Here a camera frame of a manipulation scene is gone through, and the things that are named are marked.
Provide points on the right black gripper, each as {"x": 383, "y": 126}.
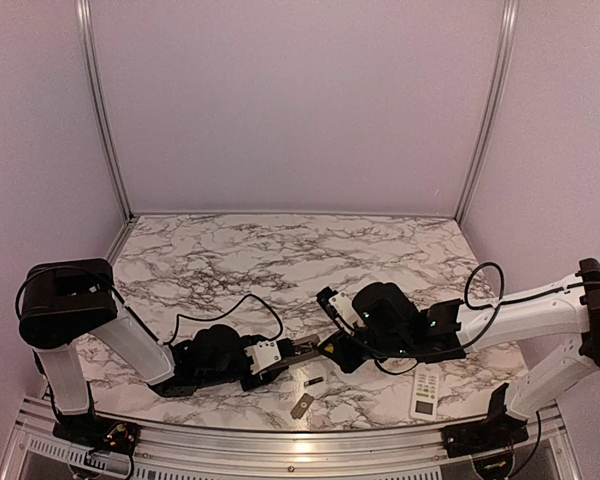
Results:
{"x": 345, "y": 359}

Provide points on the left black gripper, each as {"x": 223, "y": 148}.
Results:
{"x": 252, "y": 385}

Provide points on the white remote control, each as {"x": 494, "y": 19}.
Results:
{"x": 300, "y": 350}
{"x": 425, "y": 392}

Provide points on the black AAA battery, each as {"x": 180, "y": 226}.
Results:
{"x": 313, "y": 381}

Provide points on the grey battery compartment cover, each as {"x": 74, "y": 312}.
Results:
{"x": 301, "y": 406}

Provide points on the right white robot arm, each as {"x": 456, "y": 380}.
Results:
{"x": 570, "y": 306}

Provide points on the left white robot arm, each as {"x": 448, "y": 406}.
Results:
{"x": 58, "y": 303}

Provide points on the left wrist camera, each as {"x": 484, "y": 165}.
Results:
{"x": 267, "y": 355}

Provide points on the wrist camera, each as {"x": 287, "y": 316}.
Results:
{"x": 338, "y": 306}
{"x": 267, "y": 355}

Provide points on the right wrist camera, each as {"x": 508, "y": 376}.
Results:
{"x": 338, "y": 306}

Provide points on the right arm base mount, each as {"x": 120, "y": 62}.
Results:
{"x": 497, "y": 430}

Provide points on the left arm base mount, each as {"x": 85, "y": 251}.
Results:
{"x": 96, "y": 432}

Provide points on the front aluminium table rail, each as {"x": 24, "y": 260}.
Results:
{"x": 186, "y": 452}

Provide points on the right aluminium frame post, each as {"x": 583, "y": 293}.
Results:
{"x": 497, "y": 85}

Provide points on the aluminium frame post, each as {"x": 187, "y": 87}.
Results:
{"x": 89, "y": 48}
{"x": 497, "y": 85}

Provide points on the left aluminium frame post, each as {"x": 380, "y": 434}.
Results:
{"x": 89, "y": 48}

